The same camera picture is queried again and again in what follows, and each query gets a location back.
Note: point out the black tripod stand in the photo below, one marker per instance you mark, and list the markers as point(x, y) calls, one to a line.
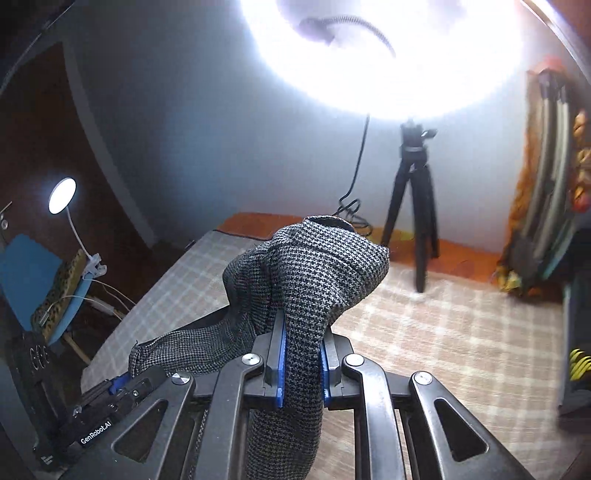
point(414, 170)

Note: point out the orange patterned hanging cloth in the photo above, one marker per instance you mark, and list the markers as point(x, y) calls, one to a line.
point(552, 195)

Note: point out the white clip desk lamp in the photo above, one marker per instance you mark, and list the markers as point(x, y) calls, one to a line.
point(59, 200)

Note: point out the grey houndstooth pant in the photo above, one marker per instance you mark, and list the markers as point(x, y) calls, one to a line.
point(312, 271)

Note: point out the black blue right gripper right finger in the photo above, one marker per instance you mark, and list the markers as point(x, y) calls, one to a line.
point(335, 388)

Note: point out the blue chair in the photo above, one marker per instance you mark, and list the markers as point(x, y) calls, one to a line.
point(27, 272)

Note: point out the checked beige bed sheet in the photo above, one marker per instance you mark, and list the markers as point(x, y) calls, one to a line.
point(500, 357)

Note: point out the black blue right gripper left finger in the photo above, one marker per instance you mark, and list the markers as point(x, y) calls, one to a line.
point(265, 389)

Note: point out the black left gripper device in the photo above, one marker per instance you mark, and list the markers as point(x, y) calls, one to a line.
point(64, 432)

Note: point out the bright ring light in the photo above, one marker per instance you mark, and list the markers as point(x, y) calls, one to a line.
point(391, 60)

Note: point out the yellow black patterned cloth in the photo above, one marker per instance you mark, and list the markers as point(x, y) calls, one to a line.
point(51, 311)

